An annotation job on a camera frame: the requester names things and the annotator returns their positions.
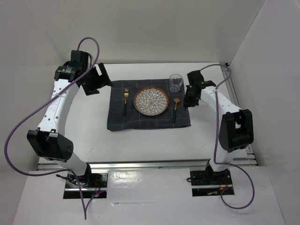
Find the floral plate orange rim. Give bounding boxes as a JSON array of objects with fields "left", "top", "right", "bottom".
[{"left": 133, "top": 87, "right": 169, "bottom": 116}]

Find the gold fork green handle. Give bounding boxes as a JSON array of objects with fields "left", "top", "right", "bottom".
[{"left": 123, "top": 88, "right": 129, "bottom": 117}]

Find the aluminium front table rail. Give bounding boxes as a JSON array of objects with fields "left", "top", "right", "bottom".
[{"left": 37, "top": 155, "right": 258, "bottom": 171}]

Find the dark checked cloth napkin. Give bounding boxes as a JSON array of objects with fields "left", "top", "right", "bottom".
[{"left": 107, "top": 79, "right": 191, "bottom": 131}]

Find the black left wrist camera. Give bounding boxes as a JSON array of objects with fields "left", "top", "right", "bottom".
[{"left": 70, "top": 50, "right": 91, "bottom": 67}]

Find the clear plastic cup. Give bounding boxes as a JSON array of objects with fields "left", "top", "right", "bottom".
[{"left": 169, "top": 74, "right": 183, "bottom": 92}]

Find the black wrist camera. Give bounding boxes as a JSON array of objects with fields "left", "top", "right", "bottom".
[
  {"left": 187, "top": 70, "right": 204, "bottom": 86},
  {"left": 70, "top": 50, "right": 91, "bottom": 67}
]

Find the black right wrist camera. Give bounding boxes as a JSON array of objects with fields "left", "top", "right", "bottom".
[{"left": 187, "top": 70, "right": 204, "bottom": 86}]

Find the aluminium right side rail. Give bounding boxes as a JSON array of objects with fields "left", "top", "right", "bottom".
[{"left": 219, "top": 78, "right": 255, "bottom": 164}]

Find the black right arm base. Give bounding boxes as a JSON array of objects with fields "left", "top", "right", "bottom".
[{"left": 186, "top": 169, "right": 235, "bottom": 197}]

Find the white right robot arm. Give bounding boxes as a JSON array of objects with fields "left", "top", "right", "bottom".
[{"left": 184, "top": 81, "right": 254, "bottom": 184}]

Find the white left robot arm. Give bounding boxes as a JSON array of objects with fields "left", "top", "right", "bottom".
[{"left": 27, "top": 63, "right": 113, "bottom": 187}]

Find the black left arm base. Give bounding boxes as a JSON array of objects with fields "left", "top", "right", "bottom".
[{"left": 56, "top": 172, "right": 108, "bottom": 199}]

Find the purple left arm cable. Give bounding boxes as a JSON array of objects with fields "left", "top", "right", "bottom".
[{"left": 3, "top": 37, "right": 104, "bottom": 220}]

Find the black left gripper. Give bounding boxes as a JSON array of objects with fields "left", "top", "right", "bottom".
[{"left": 81, "top": 62, "right": 113, "bottom": 96}]

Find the gold spoon green handle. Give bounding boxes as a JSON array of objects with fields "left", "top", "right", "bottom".
[{"left": 172, "top": 98, "right": 180, "bottom": 123}]

